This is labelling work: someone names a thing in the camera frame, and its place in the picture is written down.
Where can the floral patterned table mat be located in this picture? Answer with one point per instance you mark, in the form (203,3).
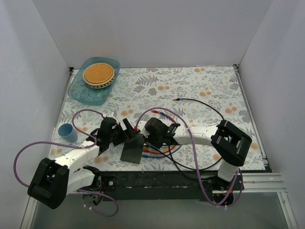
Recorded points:
(198,96)

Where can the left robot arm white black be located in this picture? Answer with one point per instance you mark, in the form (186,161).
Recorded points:
(55,179)

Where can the black network switch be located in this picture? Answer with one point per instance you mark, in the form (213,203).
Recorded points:
(132,149)

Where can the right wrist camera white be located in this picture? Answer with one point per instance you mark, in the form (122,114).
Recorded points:
(140,129)

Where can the woven orange round basket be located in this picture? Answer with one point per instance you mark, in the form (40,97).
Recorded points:
(99,75)

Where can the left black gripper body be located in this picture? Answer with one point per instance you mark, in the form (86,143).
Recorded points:
(122,132)

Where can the blue transparent plastic tray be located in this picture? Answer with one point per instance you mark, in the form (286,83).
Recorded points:
(84,94)

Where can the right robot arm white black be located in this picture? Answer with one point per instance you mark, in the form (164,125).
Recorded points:
(228,140)

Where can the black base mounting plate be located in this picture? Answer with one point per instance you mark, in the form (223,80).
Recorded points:
(150,185)

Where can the small blue plastic cup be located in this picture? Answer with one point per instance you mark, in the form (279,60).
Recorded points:
(68,133)

